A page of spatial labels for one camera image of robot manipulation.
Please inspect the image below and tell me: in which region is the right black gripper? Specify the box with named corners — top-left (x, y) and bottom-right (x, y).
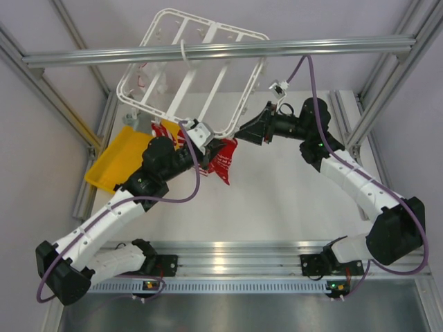
top-left (236, 102), bottom-right (311, 146)

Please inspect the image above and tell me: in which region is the red patterned sock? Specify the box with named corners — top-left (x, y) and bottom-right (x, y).
top-left (207, 138), bottom-right (238, 185)

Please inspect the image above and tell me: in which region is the red white striped sock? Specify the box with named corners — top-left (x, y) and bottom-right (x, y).
top-left (151, 121), bottom-right (186, 149)

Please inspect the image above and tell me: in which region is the white plastic clip hanger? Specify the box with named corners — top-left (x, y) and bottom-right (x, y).
top-left (116, 8), bottom-right (268, 138)

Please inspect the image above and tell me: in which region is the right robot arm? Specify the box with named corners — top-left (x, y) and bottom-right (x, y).
top-left (235, 98), bottom-right (428, 277)

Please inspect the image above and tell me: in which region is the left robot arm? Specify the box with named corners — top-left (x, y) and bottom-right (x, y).
top-left (35, 136), bottom-right (226, 306)

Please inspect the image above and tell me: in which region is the yellow plastic tray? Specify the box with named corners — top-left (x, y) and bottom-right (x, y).
top-left (84, 119), bottom-right (181, 194)

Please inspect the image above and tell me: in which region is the aluminium top crossbar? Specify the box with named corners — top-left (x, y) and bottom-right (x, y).
top-left (22, 35), bottom-right (417, 68)

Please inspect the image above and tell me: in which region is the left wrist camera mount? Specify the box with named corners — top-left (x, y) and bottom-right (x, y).
top-left (179, 118), bottom-right (215, 154)

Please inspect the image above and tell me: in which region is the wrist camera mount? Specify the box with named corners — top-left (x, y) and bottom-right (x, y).
top-left (269, 80), bottom-right (289, 99)
top-left (179, 118), bottom-right (215, 154)

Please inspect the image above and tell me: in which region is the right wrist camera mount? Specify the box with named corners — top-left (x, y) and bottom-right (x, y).
top-left (269, 80), bottom-right (289, 99)

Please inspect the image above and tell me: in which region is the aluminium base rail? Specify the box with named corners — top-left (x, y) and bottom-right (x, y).
top-left (55, 240), bottom-right (432, 281)

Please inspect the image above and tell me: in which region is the perforated cable duct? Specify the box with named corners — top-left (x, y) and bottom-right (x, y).
top-left (86, 279), bottom-right (350, 295)

